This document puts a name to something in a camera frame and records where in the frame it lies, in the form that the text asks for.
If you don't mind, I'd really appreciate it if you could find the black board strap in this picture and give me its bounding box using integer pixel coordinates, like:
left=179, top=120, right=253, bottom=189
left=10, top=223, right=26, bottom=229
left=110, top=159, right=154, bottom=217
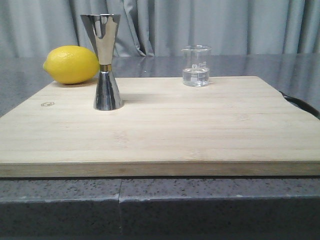
left=279, top=90, right=320, bottom=120

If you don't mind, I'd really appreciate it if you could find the grey curtain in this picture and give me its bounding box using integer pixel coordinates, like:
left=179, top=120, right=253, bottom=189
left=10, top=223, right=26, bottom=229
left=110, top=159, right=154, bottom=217
left=0, top=0, right=320, bottom=57

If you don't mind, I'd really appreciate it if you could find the steel double jigger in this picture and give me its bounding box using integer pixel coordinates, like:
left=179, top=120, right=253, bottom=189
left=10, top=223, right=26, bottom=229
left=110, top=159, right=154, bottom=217
left=80, top=14, right=123, bottom=111

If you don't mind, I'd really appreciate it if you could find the small glass beaker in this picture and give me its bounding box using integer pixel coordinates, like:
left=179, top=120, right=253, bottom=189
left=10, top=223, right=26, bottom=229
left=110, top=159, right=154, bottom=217
left=181, top=45, right=212, bottom=87

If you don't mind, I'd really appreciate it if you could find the wooden cutting board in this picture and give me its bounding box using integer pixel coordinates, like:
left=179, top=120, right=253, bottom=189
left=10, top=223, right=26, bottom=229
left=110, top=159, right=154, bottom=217
left=0, top=76, right=320, bottom=178

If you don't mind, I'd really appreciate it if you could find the yellow lemon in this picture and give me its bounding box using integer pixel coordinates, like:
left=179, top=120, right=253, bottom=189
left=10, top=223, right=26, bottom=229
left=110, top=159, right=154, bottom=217
left=43, top=45, right=100, bottom=85

